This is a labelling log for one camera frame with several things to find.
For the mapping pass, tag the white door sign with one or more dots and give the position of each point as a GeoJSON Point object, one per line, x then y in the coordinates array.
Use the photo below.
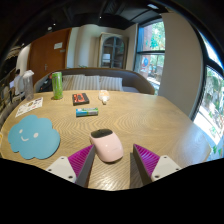
{"type": "Point", "coordinates": [58, 45]}

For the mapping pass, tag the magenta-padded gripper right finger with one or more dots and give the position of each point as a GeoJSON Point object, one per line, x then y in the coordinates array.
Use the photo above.
{"type": "Point", "coordinates": [165, 166]}

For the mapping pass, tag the brown curved sofa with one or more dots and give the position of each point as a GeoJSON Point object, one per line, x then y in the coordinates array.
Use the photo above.
{"type": "Point", "coordinates": [136, 81]}

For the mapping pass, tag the pink computer mouse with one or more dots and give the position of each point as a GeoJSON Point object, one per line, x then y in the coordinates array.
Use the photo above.
{"type": "Point", "coordinates": [107, 146]}

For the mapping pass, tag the black box with orange print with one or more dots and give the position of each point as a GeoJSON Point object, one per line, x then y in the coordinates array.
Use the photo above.
{"type": "Point", "coordinates": [80, 99]}

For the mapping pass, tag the white sticker sheet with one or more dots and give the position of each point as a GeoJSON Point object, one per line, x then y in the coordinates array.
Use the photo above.
{"type": "Point", "coordinates": [29, 106]}

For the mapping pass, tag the glass-door cabinet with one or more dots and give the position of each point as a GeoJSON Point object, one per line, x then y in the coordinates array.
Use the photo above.
{"type": "Point", "coordinates": [112, 51]}

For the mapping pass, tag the striped cushion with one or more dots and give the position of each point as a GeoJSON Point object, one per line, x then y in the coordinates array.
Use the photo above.
{"type": "Point", "coordinates": [71, 82]}
{"type": "Point", "coordinates": [111, 83]}
{"type": "Point", "coordinates": [91, 83]}

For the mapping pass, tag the green drink can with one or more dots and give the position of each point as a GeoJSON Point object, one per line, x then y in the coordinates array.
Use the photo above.
{"type": "Point", "coordinates": [57, 86]}

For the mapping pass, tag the black backpack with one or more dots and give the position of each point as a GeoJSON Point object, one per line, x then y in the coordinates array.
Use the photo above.
{"type": "Point", "coordinates": [46, 86]}

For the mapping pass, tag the blue cloud-shaped mouse pad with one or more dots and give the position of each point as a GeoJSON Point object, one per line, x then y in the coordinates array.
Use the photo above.
{"type": "Point", "coordinates": [33, 136]}

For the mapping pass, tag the person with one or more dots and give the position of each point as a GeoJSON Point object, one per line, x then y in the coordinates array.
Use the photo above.
{"type": "Point", "coordinates": [17, 83]}

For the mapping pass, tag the white plastic tube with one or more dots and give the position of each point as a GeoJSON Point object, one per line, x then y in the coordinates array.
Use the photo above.
{"type": "Point", "coordinates": [104, 96]}

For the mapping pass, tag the small teal packet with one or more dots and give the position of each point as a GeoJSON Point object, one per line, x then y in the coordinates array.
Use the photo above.
{"type": "Point", "coordinates": [86, 112]}

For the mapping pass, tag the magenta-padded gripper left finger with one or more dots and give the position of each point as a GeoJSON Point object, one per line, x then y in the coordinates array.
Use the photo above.
{"type": "Point", "coordinates": [61, 166]}

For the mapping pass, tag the black-framed window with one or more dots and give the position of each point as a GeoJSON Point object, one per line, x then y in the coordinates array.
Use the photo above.
{"type": "Point", "coordinates": [150, 53]}

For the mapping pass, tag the large curved window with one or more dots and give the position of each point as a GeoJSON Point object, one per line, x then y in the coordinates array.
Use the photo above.
{"type": "Point", "coordinates": [211, 110]}

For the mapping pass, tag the wooden door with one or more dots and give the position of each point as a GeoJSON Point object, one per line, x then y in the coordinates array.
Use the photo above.
{"type": "Point", "coordinates": [46, 60]}

